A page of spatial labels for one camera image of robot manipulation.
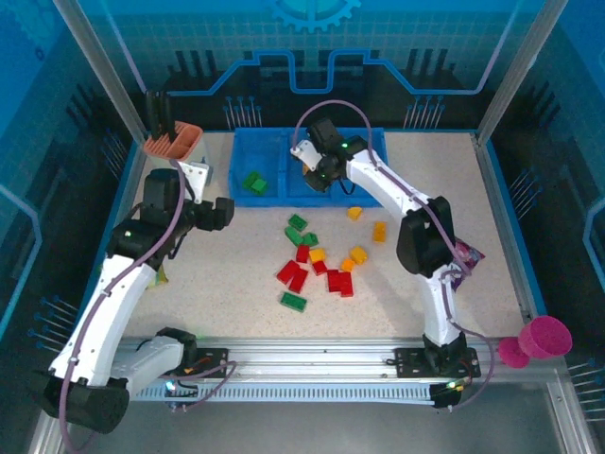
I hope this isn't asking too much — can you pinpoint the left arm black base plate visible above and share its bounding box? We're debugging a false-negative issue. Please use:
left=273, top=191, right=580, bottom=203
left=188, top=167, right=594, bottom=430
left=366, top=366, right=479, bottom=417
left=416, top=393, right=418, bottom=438
left=186, top=347, right=231, bottom=378

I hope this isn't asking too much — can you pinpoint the cream holder with orange top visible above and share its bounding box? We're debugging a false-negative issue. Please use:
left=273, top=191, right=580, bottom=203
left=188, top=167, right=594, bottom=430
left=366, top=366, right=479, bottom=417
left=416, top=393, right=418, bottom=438
left=143, top=120, right=213, bottom=190

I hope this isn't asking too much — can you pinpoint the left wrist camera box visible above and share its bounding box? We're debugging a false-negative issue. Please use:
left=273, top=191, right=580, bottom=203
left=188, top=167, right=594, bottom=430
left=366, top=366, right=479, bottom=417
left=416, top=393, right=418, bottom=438
left=178, top=158, right=212, bottom=202

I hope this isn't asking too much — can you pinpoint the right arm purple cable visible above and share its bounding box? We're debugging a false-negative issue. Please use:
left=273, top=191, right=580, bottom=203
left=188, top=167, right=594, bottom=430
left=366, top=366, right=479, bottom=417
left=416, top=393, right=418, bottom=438
left=291, top=98, right=497, bottom=411

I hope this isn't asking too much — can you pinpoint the aluminium table side rail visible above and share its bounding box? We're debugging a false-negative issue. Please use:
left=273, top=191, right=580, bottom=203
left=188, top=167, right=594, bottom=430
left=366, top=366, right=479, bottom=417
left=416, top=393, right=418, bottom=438
left=470, top=131, right=543, bottom=318

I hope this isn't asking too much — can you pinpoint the grey slotted cable duct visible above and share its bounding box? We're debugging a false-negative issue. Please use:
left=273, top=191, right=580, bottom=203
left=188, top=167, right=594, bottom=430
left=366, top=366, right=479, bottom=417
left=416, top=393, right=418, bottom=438
left=127, top=381, right=439, bottom=404

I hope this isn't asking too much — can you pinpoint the purple snack packet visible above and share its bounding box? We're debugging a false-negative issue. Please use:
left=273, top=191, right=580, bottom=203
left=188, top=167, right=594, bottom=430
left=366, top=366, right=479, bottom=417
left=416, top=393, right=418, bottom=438
left=451, top=238, right=487, bottom=289

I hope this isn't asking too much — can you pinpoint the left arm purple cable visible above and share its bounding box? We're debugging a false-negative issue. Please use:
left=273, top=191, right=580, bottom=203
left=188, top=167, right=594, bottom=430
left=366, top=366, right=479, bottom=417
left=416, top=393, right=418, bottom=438
left=59, top=159, right=237, bottom=453

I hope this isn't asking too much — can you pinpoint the pink plastic cup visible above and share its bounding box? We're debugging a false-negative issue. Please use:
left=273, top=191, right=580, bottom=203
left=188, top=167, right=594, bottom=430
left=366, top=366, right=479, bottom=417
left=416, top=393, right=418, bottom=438
left=497, top=315, right=574, bottom=370

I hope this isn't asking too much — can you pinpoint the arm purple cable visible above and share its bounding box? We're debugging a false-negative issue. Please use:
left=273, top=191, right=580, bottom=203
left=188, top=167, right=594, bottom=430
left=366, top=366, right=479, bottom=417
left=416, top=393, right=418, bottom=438
left=291, top=98, right=497, bottom=411
left=59, top=159, right=237, bottom=453

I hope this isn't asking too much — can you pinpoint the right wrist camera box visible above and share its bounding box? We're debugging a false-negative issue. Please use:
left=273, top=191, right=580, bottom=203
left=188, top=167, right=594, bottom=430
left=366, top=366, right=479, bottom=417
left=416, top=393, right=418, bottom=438
left=288, top=139, right=322, bottom=174

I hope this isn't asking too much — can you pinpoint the aluminium mounting rail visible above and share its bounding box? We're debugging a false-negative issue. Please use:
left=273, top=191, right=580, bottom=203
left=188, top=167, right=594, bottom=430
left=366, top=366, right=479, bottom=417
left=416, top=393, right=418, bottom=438
left=56, top=336, right=568, bottom=384

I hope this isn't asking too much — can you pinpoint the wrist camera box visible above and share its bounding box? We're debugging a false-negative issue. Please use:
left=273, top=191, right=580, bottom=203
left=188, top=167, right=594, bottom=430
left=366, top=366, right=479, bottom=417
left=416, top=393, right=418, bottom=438
left=178, top=158, right=212, bottom=202
left=288, top=139, right=322, bottom=174

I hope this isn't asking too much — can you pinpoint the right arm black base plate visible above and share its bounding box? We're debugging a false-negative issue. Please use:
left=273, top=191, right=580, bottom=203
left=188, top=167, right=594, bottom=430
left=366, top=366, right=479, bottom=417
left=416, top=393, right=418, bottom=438
left=394, top=347, right=482, bottom=379

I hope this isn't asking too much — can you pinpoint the green yellow snack packet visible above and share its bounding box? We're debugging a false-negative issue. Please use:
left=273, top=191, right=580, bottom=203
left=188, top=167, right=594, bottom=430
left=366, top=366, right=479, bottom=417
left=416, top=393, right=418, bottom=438
left=144, top=264, right=170, bottom=290

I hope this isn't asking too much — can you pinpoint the aluminium frame post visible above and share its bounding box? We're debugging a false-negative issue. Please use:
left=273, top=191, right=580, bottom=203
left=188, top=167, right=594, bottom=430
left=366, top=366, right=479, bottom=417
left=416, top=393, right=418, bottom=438
left=51, top=0, right=148, bottom=143
left=475, top=0, right=571, bottom=146

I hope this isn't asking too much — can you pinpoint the blue three-compartment bin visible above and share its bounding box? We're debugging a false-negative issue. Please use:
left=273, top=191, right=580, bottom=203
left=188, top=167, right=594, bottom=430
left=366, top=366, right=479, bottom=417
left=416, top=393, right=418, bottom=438
left=228, top=126, right=391, bottom=209

